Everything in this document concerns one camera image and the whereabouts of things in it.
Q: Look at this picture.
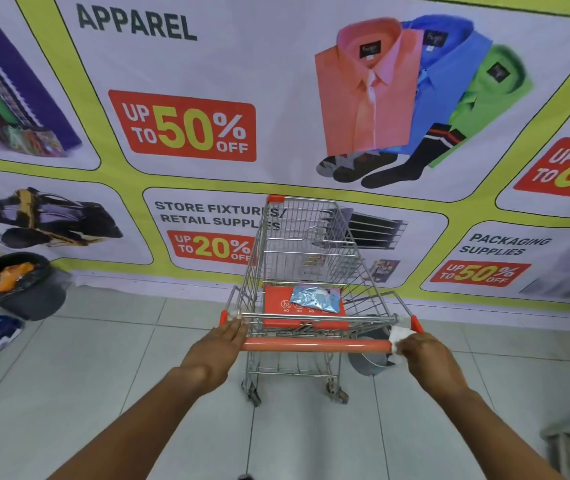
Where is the person's right hand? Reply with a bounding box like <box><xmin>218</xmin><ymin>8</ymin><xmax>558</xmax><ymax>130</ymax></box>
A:
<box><xmin>393</xmin><ymin>332</ymin><xmax>471</xmax><ymax>401</ymax></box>

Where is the grey metal bucket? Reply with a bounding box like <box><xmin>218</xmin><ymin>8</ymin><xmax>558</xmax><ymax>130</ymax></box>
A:
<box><xmin>347</xmin><ymin>327</ymin><xmax>401</xmax><ymax>378</ymax></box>

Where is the person's left forearm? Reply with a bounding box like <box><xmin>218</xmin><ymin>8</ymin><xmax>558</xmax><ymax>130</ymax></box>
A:
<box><xmin>47</xmin><ymin>367</ymin><xmax>216</xmax><ymax>480</ymax></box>

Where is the blue silver wipes packet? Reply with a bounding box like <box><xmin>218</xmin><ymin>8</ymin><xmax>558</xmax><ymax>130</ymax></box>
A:
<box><xmin>289</xmin><ymin>285</ymin><xmax>341</xmax><ymax>314</ymax></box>

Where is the printed advertising wall banner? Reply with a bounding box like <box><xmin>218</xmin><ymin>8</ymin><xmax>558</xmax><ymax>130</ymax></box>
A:
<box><xmin>0</xmin><ymin>0</ymin><xmax>570</xmax><ymax>318</ymax></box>

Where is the metal shopping cart orange handle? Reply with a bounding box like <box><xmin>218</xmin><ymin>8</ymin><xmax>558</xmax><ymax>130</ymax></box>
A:
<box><xmin>218</xmin><ymin>194</ymin><xmax>425</xmax><ymax>408</ymax></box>

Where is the orange wrapper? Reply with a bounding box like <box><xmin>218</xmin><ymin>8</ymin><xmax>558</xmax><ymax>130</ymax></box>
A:
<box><xmin>0</xmin><ymin>262</ymin><xmax>38</xmax><ymax>295</ymax></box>

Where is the person's right forearm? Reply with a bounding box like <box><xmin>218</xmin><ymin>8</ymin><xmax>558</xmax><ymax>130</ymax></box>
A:
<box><xmin>434</xmin><ymin>389</ymin><xmax>565</xmax><ymax>480</ymax></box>

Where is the person's left hand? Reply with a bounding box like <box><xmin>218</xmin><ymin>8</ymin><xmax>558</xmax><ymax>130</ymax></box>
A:
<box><xmin>180</xmin><ymin>317</ymin><xmax>250</xmax><ymax>395</ymax></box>

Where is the black trash bin with bag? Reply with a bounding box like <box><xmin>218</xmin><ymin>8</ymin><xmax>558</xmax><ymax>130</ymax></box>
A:
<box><xmin>0</xmin><ymin>252</ymin><xmax>68</xmax><ymax>321</ymax></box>

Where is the white wipe cloth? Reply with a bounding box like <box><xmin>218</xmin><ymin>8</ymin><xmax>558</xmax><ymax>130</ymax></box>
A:
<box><xmin>387</xmin><ymin>325</ymin><xmax>418</xmax><ymax>365</ymax></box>

